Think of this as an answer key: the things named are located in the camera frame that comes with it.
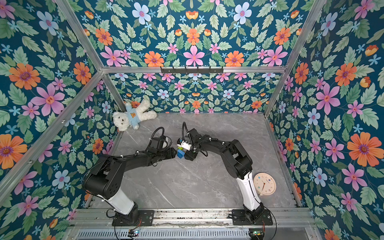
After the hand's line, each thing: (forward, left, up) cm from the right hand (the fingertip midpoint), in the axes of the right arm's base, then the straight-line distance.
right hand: (193, 149), depth 100 cm
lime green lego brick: (-3, +7, +5) cm, 10 cm away
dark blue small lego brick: (-6, +8, +2) cm, 10 cm away
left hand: (-3, +11, +2) cm, 12 cm away
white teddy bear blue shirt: (+16, +51, +10) cm, 54 cm away
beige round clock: (-23, -42, +1) cm, 48 cm away
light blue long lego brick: (-4, +7, +3) cm, 9 cm away
